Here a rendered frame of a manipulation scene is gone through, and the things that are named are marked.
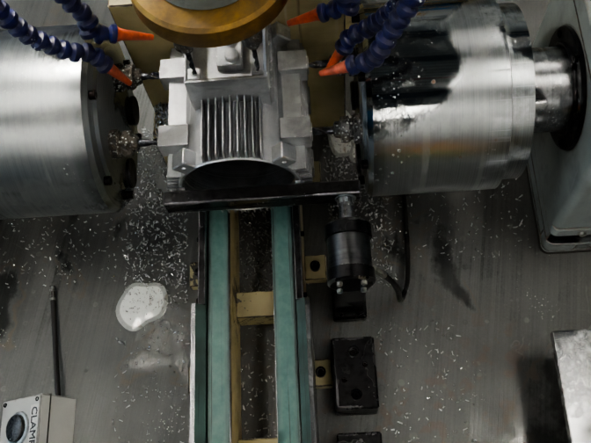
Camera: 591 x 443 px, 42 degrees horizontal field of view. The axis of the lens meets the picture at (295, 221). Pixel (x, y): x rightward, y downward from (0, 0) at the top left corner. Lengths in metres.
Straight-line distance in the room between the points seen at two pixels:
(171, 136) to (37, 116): 0.16
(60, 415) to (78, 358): 0.30
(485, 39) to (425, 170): 0.17
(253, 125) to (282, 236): 0.20
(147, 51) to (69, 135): 0.21
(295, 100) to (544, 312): 0.49
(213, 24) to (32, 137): 0.28
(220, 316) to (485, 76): 0.46
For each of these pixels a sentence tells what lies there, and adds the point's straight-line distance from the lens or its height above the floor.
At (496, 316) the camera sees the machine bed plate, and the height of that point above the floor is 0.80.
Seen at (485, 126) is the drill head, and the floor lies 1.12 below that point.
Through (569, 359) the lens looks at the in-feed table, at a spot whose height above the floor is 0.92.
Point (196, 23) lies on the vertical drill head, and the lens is 0.81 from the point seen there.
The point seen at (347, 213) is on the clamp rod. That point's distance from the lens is 0.97.
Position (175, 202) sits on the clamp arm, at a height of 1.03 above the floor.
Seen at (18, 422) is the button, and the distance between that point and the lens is 0.92.
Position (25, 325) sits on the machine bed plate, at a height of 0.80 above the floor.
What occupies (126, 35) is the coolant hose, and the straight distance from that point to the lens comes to 0.93.
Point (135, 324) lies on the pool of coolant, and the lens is 1.20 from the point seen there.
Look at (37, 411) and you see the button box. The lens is 0.91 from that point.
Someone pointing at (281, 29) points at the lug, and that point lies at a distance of 1.03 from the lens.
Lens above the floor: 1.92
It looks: 68 degrees down
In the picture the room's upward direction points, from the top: 9 degrees counter-clockwise
